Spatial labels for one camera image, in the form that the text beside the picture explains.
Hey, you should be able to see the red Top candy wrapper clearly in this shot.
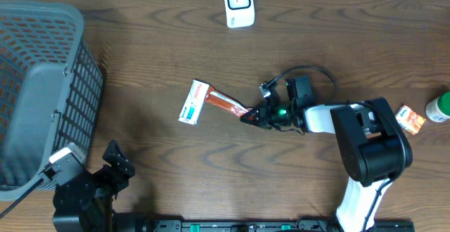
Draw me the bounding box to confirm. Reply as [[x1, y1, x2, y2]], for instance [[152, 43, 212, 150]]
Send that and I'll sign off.
[[205, 86, 250, 117]]

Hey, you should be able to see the white Panadol box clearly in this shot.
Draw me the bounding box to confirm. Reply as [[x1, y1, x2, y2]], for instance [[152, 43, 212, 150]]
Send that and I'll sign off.
[[179, 79, 211, 125]]

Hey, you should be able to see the orange tissue pack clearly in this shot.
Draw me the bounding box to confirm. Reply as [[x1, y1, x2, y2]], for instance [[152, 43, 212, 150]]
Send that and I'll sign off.
[[395, 105, 426, 135]]

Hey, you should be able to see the green lid jar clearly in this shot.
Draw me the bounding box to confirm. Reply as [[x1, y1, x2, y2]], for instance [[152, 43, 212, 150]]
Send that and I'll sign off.
[[425, 91, 450, 123]]

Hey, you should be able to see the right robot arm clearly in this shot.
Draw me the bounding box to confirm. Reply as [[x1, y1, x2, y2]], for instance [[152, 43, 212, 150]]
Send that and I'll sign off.
[[240, 76, 412, 231]]

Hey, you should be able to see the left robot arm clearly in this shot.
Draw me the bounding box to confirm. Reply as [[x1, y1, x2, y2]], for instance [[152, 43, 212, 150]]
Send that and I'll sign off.
[[53, 140, 148, 232]]

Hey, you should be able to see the grey plastic basket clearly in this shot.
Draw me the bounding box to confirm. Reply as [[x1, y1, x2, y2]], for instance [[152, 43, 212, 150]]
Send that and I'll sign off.
[[1, 0, 104, 201]]

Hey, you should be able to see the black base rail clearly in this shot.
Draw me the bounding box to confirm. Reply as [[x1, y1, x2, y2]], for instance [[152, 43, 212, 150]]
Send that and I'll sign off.
[[140, 219, 416, 232]]

